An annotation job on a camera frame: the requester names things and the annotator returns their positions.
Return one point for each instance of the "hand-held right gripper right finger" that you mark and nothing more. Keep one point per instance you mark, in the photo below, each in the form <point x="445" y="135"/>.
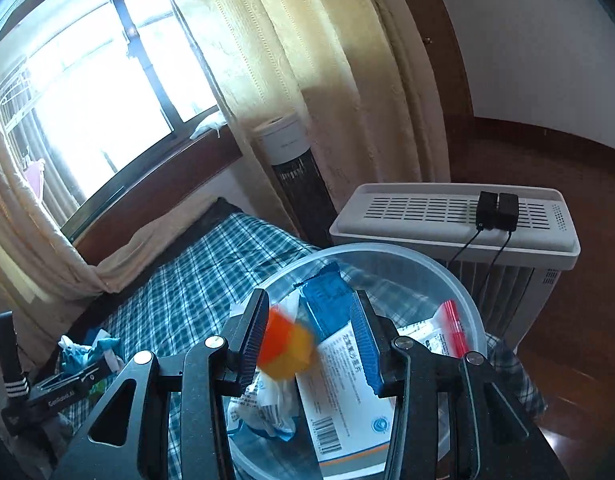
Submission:
<point x="367" y="345"/>

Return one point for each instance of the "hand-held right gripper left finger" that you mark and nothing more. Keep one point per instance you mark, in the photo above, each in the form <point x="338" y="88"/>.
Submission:
<point x="255" y="330"/>

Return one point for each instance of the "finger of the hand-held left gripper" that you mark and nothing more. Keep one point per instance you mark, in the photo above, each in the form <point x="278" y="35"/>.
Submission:
<point x="104" y="365"/>

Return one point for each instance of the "teal plastic bag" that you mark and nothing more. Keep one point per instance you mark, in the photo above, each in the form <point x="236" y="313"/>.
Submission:
<point x="94" y="345"/>

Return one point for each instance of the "orange and yellow block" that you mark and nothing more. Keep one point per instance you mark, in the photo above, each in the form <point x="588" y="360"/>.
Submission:
<point x="287" y="345"/>

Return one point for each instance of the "white and blue medicine box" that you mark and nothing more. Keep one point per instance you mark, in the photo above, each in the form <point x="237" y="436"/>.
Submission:
<point x="342" y="395"/>

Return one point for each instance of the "blue snack packet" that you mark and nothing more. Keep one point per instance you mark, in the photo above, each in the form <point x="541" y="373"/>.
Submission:
<point x="327" y="300"/>

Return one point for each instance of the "white plastic packet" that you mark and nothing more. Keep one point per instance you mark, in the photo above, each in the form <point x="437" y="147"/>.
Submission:
<point x="267" y="405"/>

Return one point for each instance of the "red striped zip bag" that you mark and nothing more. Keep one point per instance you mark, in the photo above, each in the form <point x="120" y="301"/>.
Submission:
<point x="450" y="325"/>

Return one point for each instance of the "clear plastic basin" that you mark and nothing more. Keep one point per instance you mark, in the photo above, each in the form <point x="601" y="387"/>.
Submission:
<point x="427" y="280"/>

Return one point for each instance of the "blue plaid bed sheet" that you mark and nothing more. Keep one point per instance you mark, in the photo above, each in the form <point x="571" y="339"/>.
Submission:
<point x="197" y="280"/>

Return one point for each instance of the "black mattress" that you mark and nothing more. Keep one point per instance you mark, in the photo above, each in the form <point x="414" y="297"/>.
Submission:
<point x="217" y="209"/>

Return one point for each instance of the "cream embossed curtain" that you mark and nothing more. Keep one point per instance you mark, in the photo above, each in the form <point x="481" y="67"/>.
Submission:
<point x="297" y="60"/>
<point x="22" y="240"/>

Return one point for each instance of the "white and black tower fan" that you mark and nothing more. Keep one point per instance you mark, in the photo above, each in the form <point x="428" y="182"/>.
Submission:
<point x="297" y="180"/>

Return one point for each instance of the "brown wooden window sill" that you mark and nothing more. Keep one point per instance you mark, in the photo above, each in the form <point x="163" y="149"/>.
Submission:
<point x="177" y="170"/>

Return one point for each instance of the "black power adapter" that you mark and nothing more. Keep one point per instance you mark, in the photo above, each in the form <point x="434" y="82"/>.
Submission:
<point x="507" y="212"/>
<point x="486" y="210"/>

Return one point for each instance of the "pink cloth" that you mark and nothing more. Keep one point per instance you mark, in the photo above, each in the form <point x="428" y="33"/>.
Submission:
<point x="33" y="175"/>

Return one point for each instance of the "white cloth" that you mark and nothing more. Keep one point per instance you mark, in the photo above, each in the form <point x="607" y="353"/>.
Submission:
<point x="207" y="127"/>

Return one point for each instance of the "window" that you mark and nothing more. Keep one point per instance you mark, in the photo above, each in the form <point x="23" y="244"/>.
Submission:
<point x="87" y="85"/>

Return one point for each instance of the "brown wooden door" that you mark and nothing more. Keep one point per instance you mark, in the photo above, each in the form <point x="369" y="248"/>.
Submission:
<point x="437" y="35"/>

